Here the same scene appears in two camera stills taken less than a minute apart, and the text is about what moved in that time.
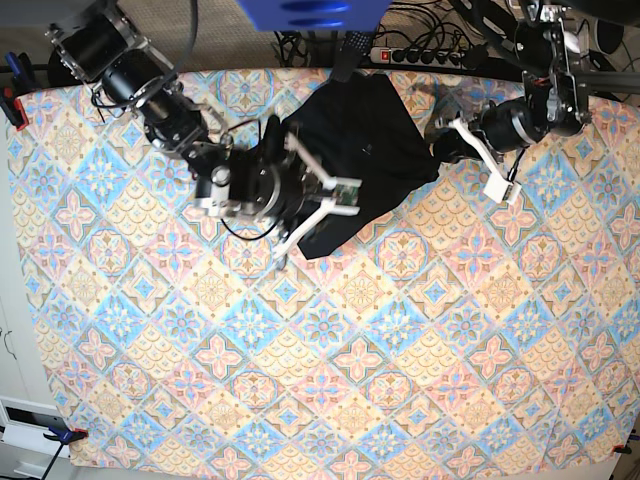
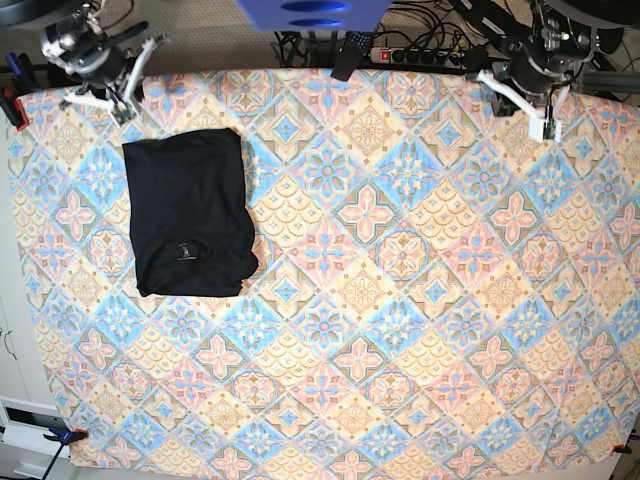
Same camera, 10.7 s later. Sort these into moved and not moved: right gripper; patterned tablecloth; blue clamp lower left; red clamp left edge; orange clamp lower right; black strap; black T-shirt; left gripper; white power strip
Moved: black T-shirt; left gripper; right gripper
Not moved: orange clamp lower right; white power strip; black strap; red clamp left edge; patterned tablecloth; blue clamp lower left
